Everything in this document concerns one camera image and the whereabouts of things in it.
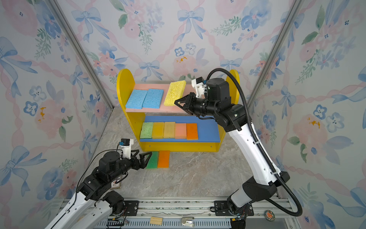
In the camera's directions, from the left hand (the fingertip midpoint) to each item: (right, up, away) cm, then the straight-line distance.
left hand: (145, 151), depth 71 cm
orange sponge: (+24, +9, +15) cm, 30 cm away
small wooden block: (+6, -34, -1) cm, 34 cm away
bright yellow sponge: (+3, +10, +15) cm, 18 cm away
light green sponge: (-3, +10, +15) cm, 18 cm away
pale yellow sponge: (+10, +10, +15) cm, 21 cm away
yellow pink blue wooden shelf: (+36, +6, +17) cm, 40 cm away
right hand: (+16, +23, -14) cm, 31 cm away
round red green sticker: (+63, -33, 0) cm, 71 cm away
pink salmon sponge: (+17, +9, +14) cm, 24 cm away
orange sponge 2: (+6, -9, +19) cm, 22 cm away
